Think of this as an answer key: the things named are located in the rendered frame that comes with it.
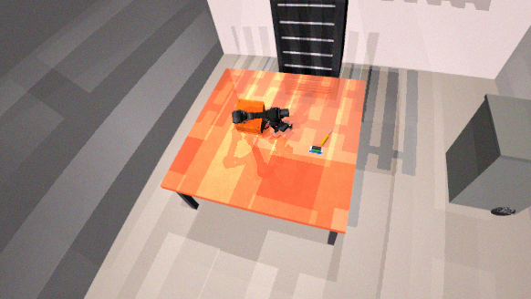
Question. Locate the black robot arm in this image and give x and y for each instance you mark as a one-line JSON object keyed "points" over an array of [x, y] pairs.
{"points": [[272, 113]]}

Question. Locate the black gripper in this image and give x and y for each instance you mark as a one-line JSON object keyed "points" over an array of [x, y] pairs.
{"points": [[276, 124]]}

